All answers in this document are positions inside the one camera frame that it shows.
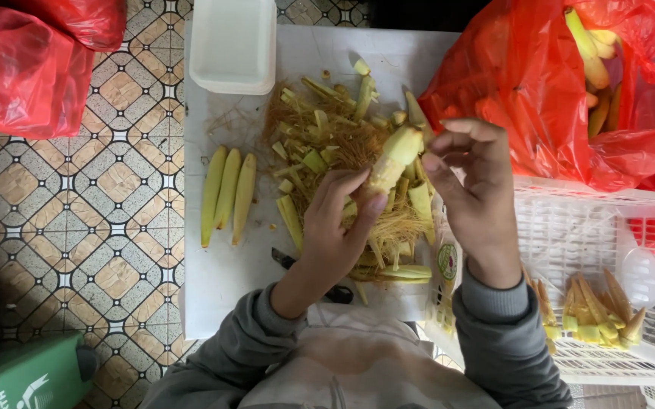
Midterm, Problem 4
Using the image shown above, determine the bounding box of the white cutting board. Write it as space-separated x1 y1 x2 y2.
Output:
182 24 462 342

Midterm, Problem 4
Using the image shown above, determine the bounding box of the white plastic basket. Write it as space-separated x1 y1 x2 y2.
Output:
423 175 655 388

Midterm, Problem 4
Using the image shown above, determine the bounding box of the small red plastic bag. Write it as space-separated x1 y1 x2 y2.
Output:
0 0 128 53

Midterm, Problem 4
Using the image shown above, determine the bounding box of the person's light apron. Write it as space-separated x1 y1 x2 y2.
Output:
239 303 503 409

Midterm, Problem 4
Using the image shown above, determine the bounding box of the person's right hand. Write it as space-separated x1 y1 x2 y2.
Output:
421 118 522 263

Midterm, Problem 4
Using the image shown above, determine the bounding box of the clear bag with green label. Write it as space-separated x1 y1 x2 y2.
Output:
426 199 466 337

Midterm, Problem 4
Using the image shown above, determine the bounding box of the half-husked baby corn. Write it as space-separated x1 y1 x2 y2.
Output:
361 125 425 197

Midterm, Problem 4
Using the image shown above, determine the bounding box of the person's left hand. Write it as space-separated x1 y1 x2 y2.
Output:
299 167 389 286

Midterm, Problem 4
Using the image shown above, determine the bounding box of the heap of trimmed baby corn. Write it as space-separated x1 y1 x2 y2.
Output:
523 267 647 354

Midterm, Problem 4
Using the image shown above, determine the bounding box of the stack of white foam trays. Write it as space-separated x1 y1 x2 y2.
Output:
189 0 278 96

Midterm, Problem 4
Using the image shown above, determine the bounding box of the red plastic bag with corn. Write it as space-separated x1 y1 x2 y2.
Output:
417 0 655 195

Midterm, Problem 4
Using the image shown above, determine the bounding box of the large red plastic bag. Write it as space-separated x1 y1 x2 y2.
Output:
0 6 96 141

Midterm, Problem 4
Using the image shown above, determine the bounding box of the black-handled knife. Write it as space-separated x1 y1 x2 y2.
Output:
271 247 355 305

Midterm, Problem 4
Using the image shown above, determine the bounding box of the pile of corn husks and silk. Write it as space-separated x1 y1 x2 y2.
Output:
261 58 437 286

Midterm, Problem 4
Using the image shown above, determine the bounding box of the heap of unpeeled baby corn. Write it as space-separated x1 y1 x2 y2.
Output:
563 7 655 195

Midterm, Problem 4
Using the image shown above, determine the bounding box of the green plastic container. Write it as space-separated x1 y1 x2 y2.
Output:
0 331 100 409

